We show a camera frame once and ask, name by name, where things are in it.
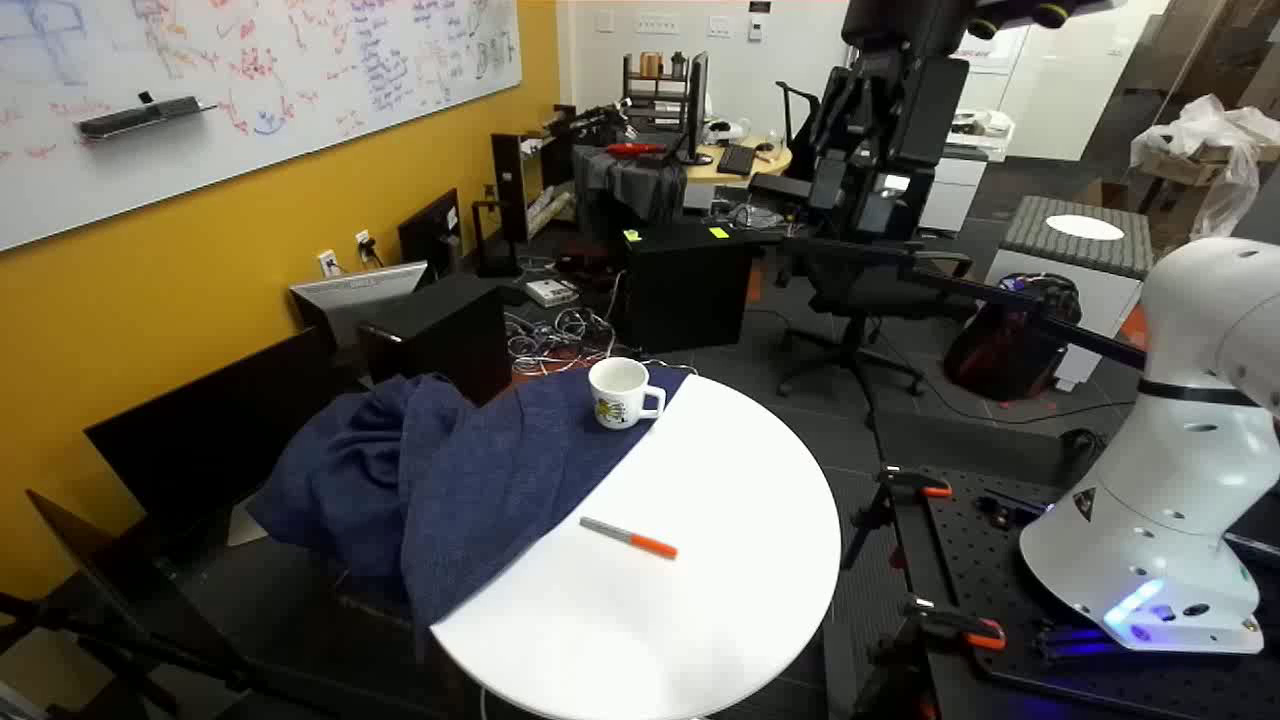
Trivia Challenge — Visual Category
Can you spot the orange grey pen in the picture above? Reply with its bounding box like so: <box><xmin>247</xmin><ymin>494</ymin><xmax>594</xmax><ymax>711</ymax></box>
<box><xmin>579</xmin><ymin>518</ymin><xmax>681</xmax><ymax>559</ymax></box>

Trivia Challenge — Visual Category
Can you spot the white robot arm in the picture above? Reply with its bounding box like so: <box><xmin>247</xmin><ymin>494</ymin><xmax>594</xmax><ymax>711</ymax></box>
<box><xmin>1015</xmin><ymin>236</ymin><xmax>1280</xmax><ymax>657</ymax></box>

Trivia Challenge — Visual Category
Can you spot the white ceramic mug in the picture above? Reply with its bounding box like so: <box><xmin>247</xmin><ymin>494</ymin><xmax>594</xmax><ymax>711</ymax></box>
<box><xmin>589</xmin><ymin>358</ymin><xmax>669</xmax><ymax>431</ymax></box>

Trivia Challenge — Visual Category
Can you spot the black computer case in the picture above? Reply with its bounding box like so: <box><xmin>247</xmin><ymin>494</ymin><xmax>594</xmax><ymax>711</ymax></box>
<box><xmin>357</xmin><ymin>278</ymin><xmax>514</xmax><ymax>404</ymax></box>

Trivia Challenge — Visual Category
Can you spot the round white table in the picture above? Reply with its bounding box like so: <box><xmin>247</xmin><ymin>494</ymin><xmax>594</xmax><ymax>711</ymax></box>
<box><xmin>434</xmin><ymin>378</ymin><xmax>840</xmax><ymax>720</ymax></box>

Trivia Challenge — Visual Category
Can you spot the black office chair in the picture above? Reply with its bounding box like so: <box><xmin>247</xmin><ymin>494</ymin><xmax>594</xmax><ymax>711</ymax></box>
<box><xmin>777</xmin><ymin>51</ymin><xmax>968</xmax><ymax>402</ymax></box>

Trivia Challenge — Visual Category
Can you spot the dark blue cloth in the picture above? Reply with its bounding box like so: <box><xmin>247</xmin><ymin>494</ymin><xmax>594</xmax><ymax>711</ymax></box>
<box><xmin>247</xmin><ymin>372</ymin><xmax>654</xmax><ymax>624</ymax></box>

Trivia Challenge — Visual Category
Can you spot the black shelf rack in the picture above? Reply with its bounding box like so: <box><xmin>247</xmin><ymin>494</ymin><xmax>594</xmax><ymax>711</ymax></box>
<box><xmin>622</xmin><ymin>51</ymin><xmax>707</xmax><ymax>132</ymax></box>

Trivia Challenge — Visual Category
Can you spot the black orange clamp far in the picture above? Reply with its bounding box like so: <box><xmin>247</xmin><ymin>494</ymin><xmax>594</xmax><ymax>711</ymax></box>
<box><xmin>840</xmin><ymin>464</ymin><xmax>955</xmax><ymax>567</ymax></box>

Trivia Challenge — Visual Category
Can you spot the black orange clamp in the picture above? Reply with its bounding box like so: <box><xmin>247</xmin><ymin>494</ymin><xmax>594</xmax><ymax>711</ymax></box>
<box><xmin>840</xmin><ymin>464</ymin><xmax>955</xmax><ymax>567</ymax></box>
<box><xmin>857</xmin><ymin>595</ymin><xmax>1009</xmax><ymax>720</ymax></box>

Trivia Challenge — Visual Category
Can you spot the black orange clamp near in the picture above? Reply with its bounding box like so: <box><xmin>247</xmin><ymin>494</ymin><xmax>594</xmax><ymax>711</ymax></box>
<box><xmin>857</xmin><ymin>595</ymin><xmax>1009</xmax><ymax>720</ymax></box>

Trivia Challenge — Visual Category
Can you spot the whiteboard with writing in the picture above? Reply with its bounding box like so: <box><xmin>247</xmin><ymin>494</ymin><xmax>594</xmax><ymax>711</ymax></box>
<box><xmin>0</xmin><ymin>0</ymin><xmax>524</xmax><ymax>251</ymax></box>

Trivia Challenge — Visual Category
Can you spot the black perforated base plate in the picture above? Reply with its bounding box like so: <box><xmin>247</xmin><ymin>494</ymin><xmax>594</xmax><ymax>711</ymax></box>
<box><xmin>898</xmin><ymin>480</ymin><xmax>1280</xmax><ymax>720</ymax></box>

